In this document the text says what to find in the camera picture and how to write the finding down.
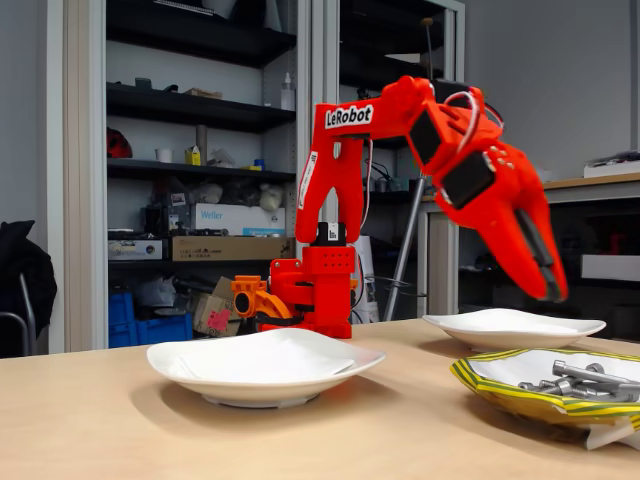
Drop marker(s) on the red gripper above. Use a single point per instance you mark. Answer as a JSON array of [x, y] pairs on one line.
[[500, 197]]

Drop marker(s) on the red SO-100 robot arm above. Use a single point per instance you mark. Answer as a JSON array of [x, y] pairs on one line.
[[345, 150]]

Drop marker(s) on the small white box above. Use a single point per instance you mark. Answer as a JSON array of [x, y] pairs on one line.
[[546, 176]]

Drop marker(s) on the grey workbench wooden top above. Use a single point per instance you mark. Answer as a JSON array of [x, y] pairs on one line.
[[600, 192]]

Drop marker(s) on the long white box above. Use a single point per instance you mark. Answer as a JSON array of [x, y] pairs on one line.
[[610, 267]]

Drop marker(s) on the flat white box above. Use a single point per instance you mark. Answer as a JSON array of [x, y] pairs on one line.
[[615, 170]]

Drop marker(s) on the metal coat stand wooden knobs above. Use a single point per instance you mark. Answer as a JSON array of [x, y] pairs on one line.
[[412, 225]]

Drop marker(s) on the white square plate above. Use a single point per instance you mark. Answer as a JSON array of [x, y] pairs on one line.
[[225, 386], [475, 342]]

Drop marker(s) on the yellow green striped paper bowl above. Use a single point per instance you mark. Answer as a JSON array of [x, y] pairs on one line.
[[500, 395]]

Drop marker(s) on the grey metal shelf cabinet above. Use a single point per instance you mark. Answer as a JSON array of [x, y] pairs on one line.
[[85, 150], [460, 40]]

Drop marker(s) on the white plush toy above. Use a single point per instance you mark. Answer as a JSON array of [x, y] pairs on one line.
[[271, 197]]

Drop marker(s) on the white plastic bottle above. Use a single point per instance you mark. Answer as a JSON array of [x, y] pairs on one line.
[[287, 95]]

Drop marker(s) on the small blue object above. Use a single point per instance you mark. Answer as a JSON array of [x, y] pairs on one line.
[[259, 164]]

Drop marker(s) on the white Weller box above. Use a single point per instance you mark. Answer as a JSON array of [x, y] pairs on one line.
[[235, 217]]

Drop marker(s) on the long brown cardboard box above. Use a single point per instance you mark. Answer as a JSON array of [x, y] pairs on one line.
[[225, 248]]

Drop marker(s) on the cardboard box pink sticker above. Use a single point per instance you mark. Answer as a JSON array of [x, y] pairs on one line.
[[210, 307]]

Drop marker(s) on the small yellow carton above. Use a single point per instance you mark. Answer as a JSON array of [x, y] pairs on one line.
[[192, 157]]

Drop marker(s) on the flat wooden piece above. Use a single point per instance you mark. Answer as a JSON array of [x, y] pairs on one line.
[[202, 93]]

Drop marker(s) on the white cup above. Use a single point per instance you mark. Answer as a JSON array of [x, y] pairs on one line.
[[164, 155]]

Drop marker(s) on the low blue plastic crate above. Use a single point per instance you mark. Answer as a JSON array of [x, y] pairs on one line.
[[165, 330]]

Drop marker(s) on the white plastic bag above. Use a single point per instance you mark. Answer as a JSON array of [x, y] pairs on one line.
[[155, 292]]

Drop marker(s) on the flat printed box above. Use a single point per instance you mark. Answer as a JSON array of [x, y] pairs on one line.
[[135, 250]]

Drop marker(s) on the small dark box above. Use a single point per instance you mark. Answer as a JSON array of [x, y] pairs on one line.
[[143, 84]]

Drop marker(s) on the tall blue plastic crate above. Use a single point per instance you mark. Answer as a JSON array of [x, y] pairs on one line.
[[121, 320]]

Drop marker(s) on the red helmet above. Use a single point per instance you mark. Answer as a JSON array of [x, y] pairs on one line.
[[117, 145]]

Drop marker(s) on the black jacket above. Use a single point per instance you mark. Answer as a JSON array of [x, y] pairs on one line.
[[25, 265]]

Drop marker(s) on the grey metal chair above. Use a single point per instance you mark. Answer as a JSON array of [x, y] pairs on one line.
[[30, 320]]

